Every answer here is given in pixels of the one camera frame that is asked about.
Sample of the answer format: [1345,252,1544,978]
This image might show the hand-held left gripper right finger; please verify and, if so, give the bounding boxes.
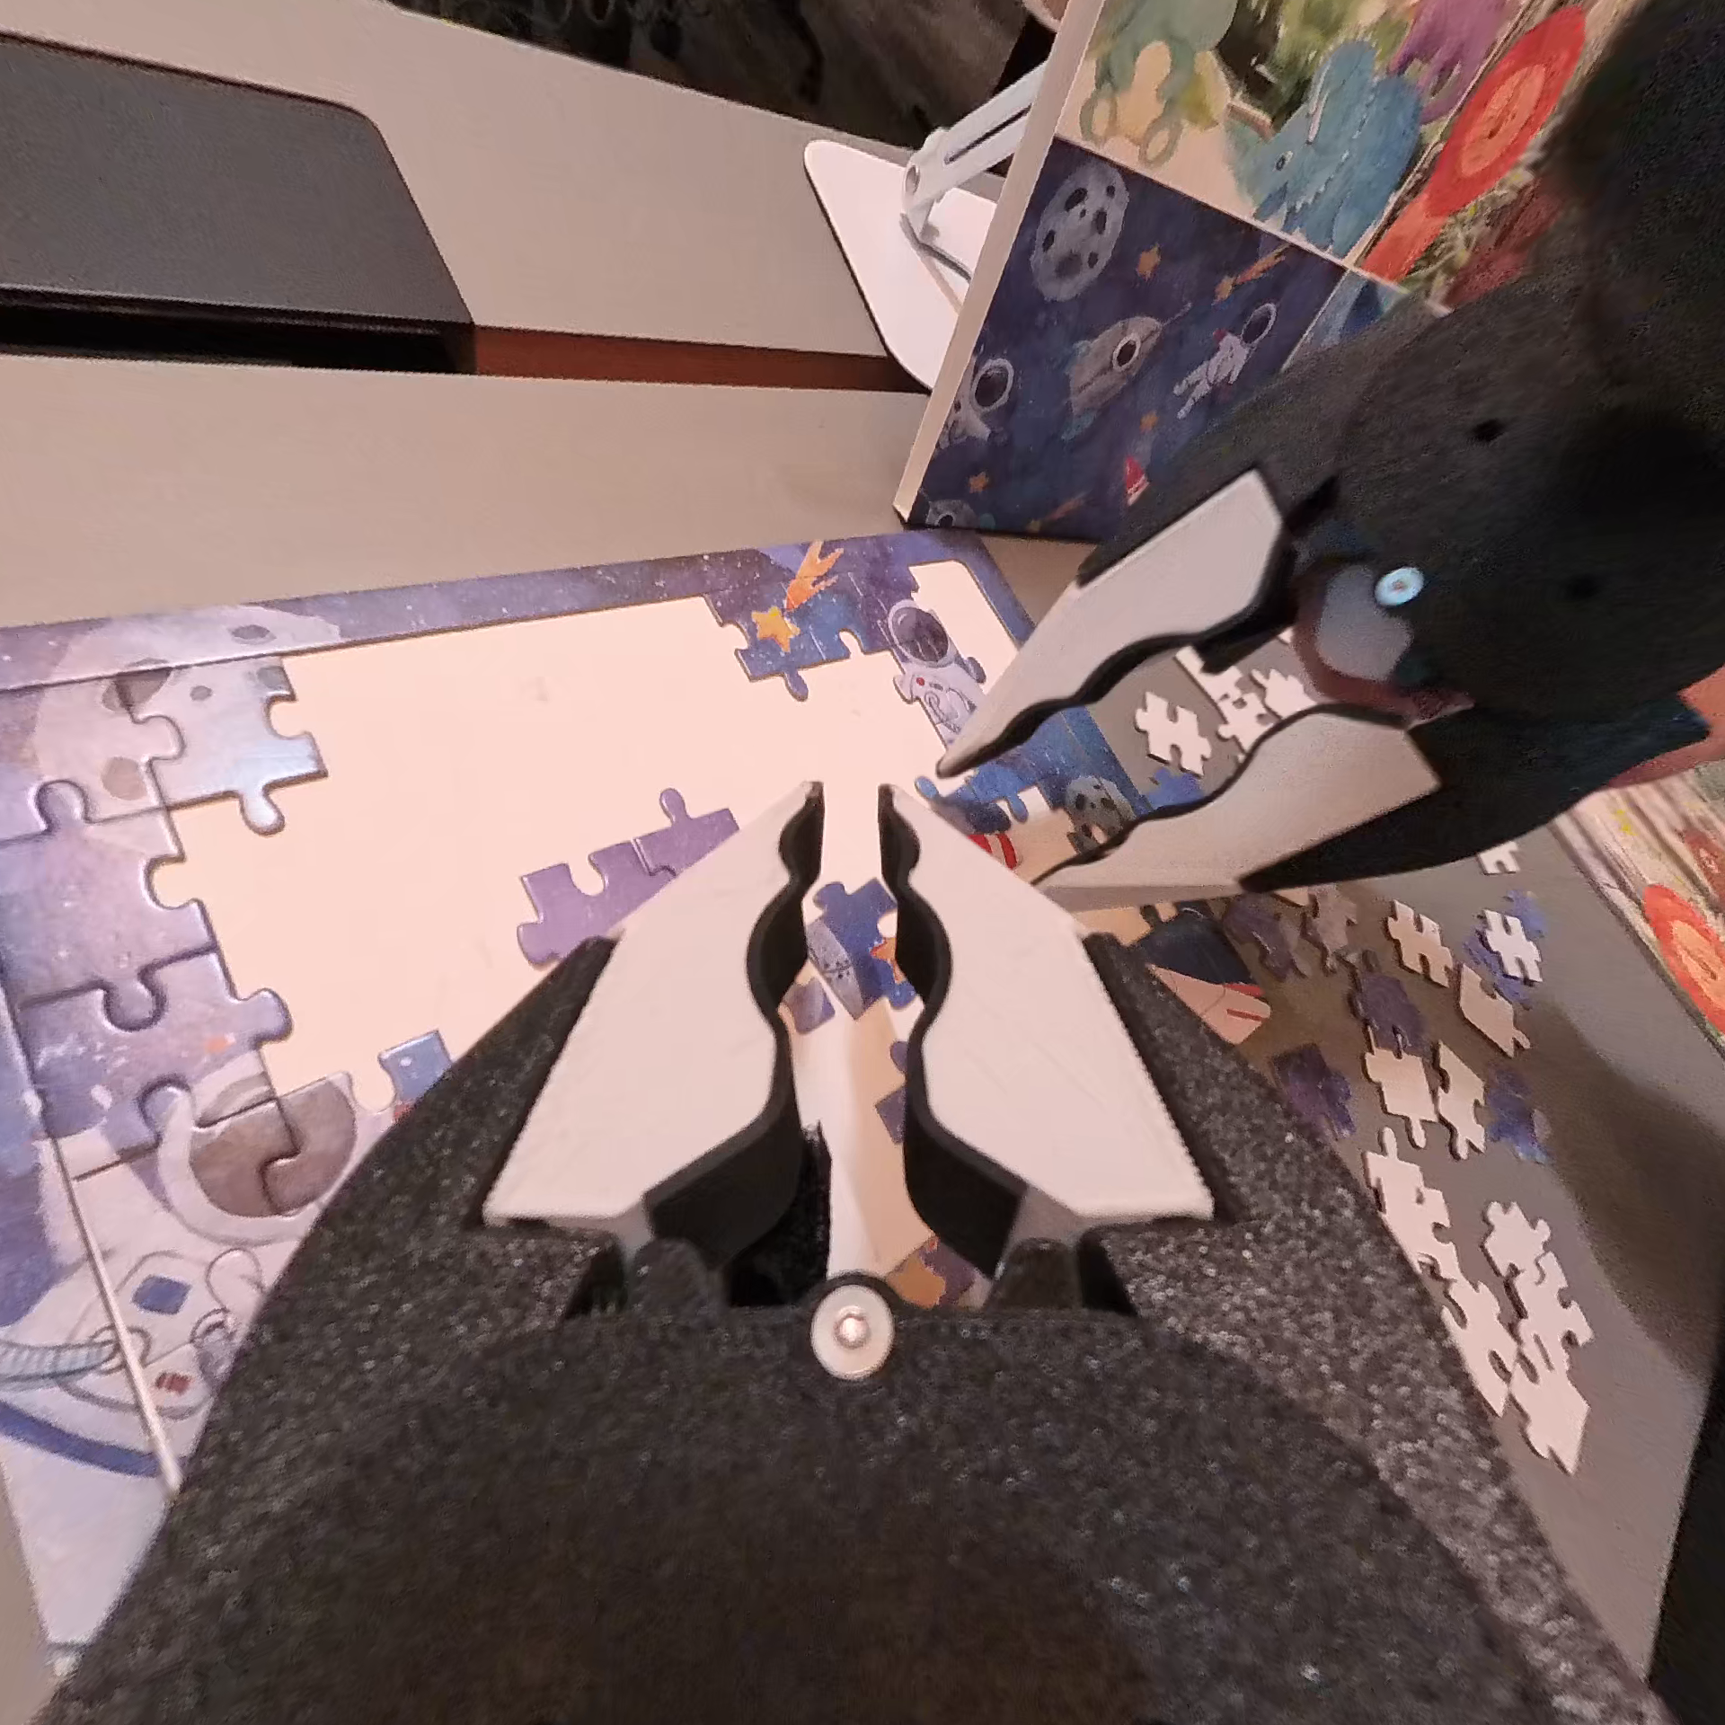
[878,783,1216,1276]

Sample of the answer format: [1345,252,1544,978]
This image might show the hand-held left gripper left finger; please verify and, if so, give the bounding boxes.
[482,781,827,1235]

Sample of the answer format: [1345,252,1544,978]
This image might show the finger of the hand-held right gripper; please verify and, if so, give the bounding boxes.
[935,473,1290,778]
[1029,726,1446,912]

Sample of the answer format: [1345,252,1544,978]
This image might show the grey satellite puzzle piece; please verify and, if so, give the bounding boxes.
[635,790,740,883]

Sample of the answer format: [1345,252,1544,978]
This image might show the pile of puzzle pieces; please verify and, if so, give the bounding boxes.
[1134,646,1598,1475]

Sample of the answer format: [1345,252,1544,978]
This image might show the blue space puzzle frame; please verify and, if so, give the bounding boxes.
[0,529,1276,1661]

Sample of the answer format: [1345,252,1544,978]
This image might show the moon crater puzzle piece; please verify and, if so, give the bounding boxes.
[116,660,328,830]

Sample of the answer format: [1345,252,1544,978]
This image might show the person's right hand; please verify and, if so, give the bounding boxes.
[1616,682,1725,795]

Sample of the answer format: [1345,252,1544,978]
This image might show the plain purple puzzle piece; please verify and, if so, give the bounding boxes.
[520,843,652,969]

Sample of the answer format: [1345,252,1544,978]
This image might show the white astronaut puzzle piece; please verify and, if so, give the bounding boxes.
[886,599,990,745]

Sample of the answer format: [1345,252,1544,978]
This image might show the space print puzzle box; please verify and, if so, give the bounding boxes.
[896,0,1593,544]

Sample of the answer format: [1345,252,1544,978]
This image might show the joined comet star puzzle pieces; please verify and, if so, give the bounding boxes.
[708,541,896,702]

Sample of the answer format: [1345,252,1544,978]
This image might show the colourful printed cardboard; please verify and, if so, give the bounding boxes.
[1549,768,1725,1057]

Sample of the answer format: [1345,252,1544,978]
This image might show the pale tablet stand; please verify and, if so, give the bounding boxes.
[805,67,1041,396]

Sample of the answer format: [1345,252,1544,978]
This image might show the adjacent grey table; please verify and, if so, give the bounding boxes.
[0,0,944,396]

